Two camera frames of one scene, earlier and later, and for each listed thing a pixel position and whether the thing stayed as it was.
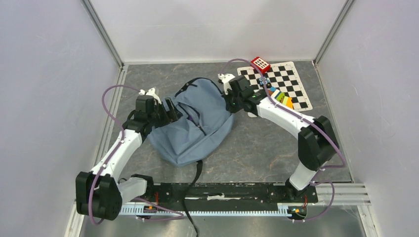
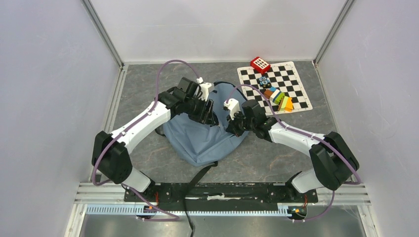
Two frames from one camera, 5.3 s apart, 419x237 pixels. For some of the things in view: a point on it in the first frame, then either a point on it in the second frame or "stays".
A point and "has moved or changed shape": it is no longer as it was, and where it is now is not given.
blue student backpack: (206, 121) has moved or changed shape
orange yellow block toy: (287, 101) stays
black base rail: (223, 193) stays
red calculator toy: (260, 64) stays
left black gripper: (169, 116) -> (205, 117)
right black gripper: (231, 108) -> (232, 126)
